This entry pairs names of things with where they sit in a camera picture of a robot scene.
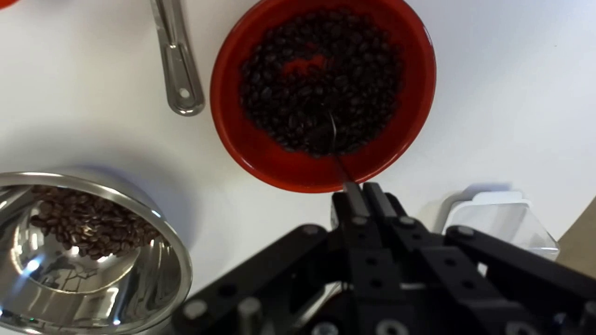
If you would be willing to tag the silver metal bowl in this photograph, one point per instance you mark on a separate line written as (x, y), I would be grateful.
(86, 255)

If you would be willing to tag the large silver serving spoon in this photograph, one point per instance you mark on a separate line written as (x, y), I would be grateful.
(181, 77)

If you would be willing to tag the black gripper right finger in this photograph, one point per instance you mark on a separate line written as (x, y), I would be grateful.
(384, 205)

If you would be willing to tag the round white table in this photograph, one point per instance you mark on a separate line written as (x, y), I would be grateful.
(81, 86)

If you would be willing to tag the small metal spoon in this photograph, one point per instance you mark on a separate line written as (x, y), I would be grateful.
(325, 142)

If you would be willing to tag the red mug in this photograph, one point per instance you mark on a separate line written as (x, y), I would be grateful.
(6, 2)

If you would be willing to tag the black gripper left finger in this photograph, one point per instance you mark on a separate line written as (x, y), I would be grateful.
(341, 211)

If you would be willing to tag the red bowl with beans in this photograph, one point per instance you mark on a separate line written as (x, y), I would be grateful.
(287, 62)

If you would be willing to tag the clear plastic container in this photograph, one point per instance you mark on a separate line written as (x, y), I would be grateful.
(500, 213)

